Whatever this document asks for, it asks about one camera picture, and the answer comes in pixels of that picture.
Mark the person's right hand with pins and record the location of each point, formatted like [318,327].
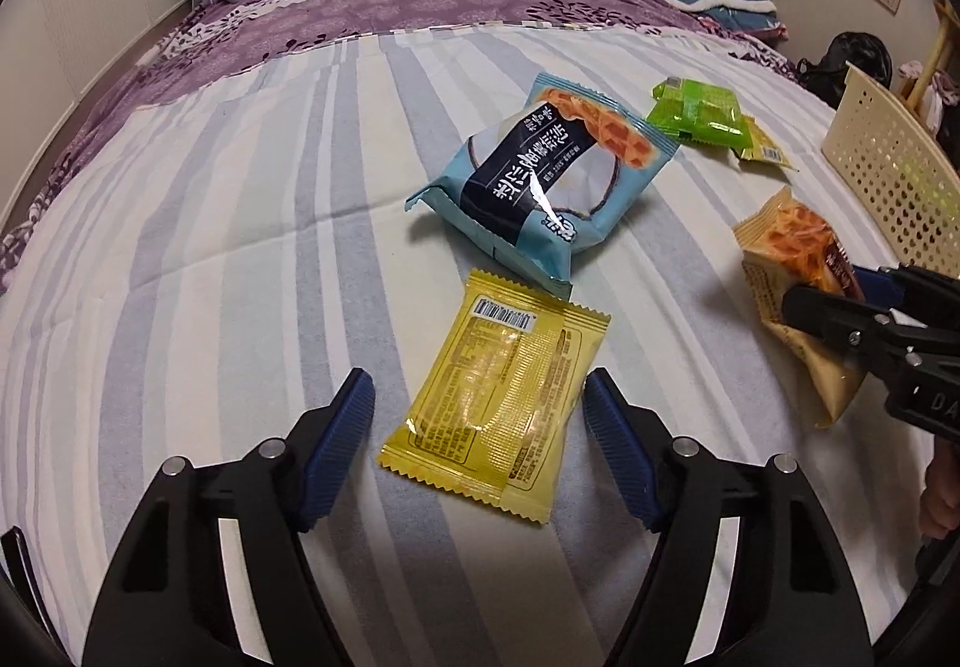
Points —
[941,498]

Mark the blue snack packet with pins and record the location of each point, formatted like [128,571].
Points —
[540,187]

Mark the grey striped blanket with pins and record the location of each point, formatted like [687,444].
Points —
[187,262]

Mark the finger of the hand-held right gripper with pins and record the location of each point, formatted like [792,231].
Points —
[832,318]
[874,283]

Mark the small yellow snack packet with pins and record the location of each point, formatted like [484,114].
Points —
[765,150]

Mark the large yellow snack packet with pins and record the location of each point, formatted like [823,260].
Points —
[487,404]

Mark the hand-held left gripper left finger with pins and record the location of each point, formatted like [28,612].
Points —
[337,442]

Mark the black handbag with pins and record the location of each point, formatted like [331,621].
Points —
[847,63]

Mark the small green snack packet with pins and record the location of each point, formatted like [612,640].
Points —
[697,112]

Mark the purple floral bedsheet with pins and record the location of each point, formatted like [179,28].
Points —
[337,7]

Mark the cream plastic basket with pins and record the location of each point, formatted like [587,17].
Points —
[885,172]

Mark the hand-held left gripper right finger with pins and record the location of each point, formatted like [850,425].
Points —
[622,442]

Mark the wooden shelf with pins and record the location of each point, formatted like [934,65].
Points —
[938,30]

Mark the tan waffle snack packet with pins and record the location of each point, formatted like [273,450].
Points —
[795,239]

